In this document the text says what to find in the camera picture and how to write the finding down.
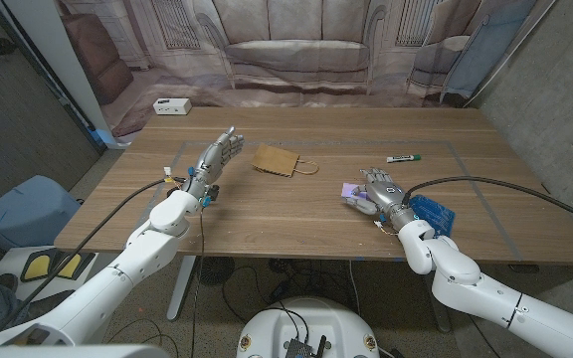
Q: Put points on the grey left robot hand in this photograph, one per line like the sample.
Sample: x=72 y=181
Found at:
x=209 y=161

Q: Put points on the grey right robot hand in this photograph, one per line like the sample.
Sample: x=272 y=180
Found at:
x=388 y=194

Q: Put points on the purple paper note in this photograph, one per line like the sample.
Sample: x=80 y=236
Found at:
x=347 y=188

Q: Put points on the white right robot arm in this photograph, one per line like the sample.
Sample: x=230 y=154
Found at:
x=460 y=278

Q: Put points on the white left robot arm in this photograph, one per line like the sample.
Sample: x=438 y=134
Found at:
x=147 y=248

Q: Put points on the brown paper bag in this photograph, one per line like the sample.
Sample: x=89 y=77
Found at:
x=274 y=159

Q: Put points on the green white marker pen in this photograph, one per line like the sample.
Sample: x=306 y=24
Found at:
x=401 y=158

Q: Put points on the blue circuit board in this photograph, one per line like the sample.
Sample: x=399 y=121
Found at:
x=436 y=211

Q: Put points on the white power strip box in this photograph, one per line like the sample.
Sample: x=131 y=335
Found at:
x=172 y=106

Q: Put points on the black round fan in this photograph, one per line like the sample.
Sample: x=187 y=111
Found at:
x=215 y=271

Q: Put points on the grey table leg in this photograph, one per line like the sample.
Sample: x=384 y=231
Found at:
x=436 y=308

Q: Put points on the white table leg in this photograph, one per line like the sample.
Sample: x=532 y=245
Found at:
x=182 y=288

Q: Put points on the printed sofa backdrop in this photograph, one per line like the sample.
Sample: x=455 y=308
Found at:
x=296 y=50

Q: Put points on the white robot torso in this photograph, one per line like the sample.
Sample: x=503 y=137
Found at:
x=311 y=323

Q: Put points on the yellow black foot pedal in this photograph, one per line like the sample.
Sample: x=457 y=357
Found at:
x=38 y=266
x=70 y=266

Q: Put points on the blue chair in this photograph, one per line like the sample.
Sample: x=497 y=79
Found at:
x=28 y=209

